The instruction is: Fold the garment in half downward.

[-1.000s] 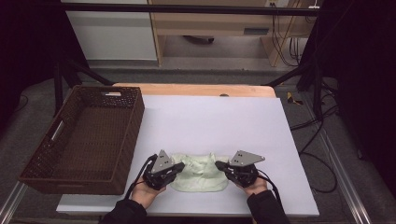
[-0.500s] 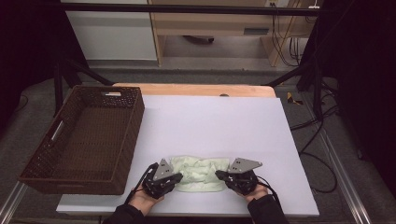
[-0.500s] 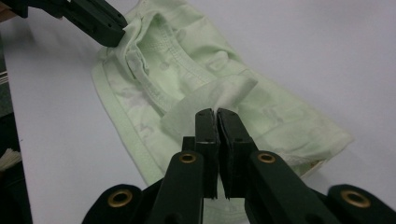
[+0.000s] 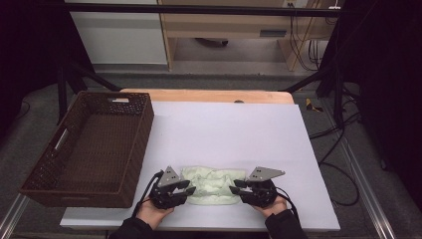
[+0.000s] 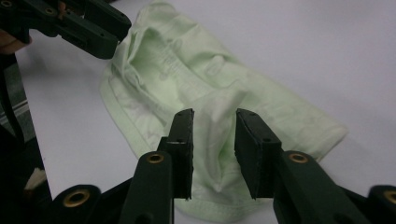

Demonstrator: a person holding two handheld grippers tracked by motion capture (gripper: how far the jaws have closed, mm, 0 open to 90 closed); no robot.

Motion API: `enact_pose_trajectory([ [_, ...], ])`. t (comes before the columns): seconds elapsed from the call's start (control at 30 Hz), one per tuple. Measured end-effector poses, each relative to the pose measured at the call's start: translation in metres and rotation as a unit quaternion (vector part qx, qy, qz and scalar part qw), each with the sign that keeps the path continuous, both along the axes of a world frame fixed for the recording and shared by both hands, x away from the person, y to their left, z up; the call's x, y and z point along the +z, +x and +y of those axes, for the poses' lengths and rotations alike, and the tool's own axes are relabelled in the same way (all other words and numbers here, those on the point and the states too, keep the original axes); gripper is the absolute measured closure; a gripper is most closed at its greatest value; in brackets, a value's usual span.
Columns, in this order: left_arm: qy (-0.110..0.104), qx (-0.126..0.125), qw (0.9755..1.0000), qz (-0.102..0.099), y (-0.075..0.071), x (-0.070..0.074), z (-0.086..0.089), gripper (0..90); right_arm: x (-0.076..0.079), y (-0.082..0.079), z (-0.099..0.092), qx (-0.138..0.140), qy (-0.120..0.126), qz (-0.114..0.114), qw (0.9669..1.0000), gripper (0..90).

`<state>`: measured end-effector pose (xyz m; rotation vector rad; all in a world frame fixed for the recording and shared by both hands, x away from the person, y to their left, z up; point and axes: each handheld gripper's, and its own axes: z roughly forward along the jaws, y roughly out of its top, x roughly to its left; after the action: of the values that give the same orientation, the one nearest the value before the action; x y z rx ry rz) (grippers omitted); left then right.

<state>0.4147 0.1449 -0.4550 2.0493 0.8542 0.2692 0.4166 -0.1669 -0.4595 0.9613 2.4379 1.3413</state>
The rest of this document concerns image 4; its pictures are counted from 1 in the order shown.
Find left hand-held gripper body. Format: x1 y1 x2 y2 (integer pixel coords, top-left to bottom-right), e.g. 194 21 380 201
148 165 188 210

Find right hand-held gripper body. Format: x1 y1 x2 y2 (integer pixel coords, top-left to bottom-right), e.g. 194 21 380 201
240 166 287 209

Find light green baby shirt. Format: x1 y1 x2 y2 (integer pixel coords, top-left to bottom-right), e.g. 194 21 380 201
180 165 248 206

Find brown woven basket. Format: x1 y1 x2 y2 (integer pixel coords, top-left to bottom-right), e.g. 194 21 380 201
19 91 155 209

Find person's right hand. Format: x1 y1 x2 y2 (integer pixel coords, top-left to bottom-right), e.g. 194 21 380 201
252 195 288 218

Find person's left hand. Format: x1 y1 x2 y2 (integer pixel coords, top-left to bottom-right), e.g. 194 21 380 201
135 197 175 230

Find yellow and black tape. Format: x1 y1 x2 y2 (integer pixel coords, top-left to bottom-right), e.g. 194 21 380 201
305 98 324 114

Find black metal stand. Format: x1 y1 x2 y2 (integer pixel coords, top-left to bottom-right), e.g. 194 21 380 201
56 59 122 125
282 16 346 128

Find white cabinet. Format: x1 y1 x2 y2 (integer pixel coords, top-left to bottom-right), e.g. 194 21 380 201
64 0 168 66

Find light wooden desk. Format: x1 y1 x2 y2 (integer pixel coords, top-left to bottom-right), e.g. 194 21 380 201
157 0 336 73

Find black curtain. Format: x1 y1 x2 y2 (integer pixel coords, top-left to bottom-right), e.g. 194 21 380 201
0 0 96 140
331 0 422 213

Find left hand-held gripper cable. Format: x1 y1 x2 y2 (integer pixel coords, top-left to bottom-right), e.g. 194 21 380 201
132 169 165 218

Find hand-held gripper cable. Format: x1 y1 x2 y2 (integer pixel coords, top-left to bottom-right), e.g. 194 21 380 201
275 186 302 223
132 169 165 218

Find right hand-held gripper cable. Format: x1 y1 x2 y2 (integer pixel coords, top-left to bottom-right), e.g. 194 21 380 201
275 186 302 223

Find black straight floor cable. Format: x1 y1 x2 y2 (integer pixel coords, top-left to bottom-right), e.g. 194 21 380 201
308 113 362 140

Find black looped floor cable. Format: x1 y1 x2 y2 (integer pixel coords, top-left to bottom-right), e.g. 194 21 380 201
319 161 361 207

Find aluminium rail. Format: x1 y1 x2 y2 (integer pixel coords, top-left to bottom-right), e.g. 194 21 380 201
326 103 397 239
0 193 29 239

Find black hanging cables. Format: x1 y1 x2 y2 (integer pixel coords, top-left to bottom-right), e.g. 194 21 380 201
288 3 321 73

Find yellow hanging cable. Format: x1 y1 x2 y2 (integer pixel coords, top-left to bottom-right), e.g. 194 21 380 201
292 0 321 71

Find black horizontal frame bar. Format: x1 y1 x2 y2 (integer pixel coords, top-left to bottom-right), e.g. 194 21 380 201
64 2 342 18

